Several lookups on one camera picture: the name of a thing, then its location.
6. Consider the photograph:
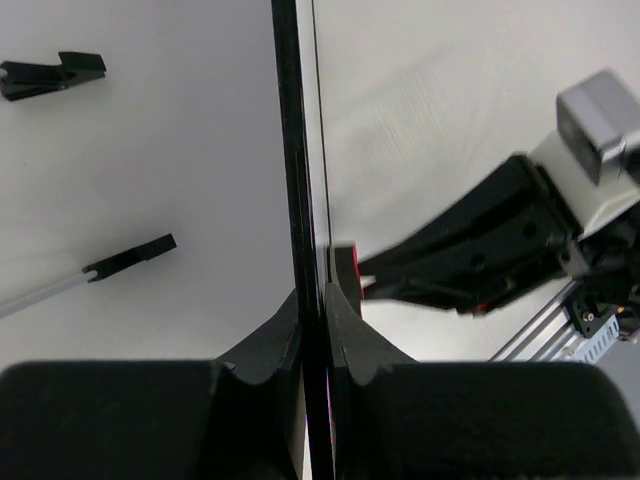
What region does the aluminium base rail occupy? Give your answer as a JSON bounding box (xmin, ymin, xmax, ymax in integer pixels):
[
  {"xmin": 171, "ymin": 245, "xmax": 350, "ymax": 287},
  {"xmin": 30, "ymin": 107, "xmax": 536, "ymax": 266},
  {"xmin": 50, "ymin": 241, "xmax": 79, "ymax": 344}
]
[{"xmin": 489, "ymin": 282, "xmax": 587, "ymax": 362}]

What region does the white slotted cable duct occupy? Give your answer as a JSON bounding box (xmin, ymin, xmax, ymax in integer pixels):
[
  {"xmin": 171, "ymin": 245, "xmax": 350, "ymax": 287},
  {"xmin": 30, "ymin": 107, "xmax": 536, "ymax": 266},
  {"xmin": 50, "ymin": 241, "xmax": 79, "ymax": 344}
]
[{"xmin": 573, "ymin": 316, "xmax": 620, "ymax": 364}]

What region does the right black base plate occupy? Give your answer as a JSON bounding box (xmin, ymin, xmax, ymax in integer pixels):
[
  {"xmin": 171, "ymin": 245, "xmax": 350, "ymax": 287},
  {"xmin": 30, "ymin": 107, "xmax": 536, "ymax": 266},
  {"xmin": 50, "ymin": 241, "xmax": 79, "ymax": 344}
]
[{"xmin": 566, "ymin": 279, "xmax": 639, "ymax": 342}]

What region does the red black whiteboard eraser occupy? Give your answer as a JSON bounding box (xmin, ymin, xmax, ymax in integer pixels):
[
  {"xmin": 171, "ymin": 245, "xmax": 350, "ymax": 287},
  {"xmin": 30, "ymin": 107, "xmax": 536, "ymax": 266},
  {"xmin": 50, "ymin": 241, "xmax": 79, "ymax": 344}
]
[{"xmin": 329, "ymin": 244, "xmax": 365, "ymax": 317}]

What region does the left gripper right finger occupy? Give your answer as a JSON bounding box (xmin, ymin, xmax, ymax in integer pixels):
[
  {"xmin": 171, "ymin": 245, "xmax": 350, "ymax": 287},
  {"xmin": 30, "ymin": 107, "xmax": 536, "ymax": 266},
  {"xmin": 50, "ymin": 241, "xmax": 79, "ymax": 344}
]
[{"xmin": 325, "ymin": 284, "xmax": 639, "ymax": 479}]

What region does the white wire whiteboard stand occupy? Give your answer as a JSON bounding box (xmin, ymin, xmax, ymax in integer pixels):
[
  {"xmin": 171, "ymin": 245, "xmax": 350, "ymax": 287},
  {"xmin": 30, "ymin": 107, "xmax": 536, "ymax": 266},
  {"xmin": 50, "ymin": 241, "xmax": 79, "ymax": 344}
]
[{"xmin": 0, "ymin": 51, "xmax": 178, "ymax": 320}]

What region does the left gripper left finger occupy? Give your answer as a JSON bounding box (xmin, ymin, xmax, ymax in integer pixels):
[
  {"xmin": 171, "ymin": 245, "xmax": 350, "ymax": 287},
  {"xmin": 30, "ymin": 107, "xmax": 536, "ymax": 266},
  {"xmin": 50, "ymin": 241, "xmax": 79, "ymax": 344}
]
[{"xmin": 1, "ymin": 296, "xmax": 303, "ymax": 479}]

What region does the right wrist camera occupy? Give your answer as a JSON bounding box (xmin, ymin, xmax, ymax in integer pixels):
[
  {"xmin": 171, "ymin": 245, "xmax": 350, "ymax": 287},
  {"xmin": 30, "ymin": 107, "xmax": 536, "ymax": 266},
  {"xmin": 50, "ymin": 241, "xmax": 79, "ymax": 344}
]
[{"xmin": 529, "ymin": 68, "xmax": 640, "ymax": 236}]

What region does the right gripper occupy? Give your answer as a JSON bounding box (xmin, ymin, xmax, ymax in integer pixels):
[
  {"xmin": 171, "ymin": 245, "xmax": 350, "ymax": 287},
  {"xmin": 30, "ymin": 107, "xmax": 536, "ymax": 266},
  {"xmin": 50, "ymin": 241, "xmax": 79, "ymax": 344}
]
[{"xmin": 359, "ymin": 155, "xmax": 639, "ymax": 315}]

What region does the white whiteboard black frame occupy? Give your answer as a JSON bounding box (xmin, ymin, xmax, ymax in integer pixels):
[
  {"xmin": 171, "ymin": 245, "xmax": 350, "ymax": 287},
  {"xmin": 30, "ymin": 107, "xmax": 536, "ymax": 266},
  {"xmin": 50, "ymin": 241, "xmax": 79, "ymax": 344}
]
[{"xmin": 271, "ymin": 1, "xmax": 335, "ymax": 479}]

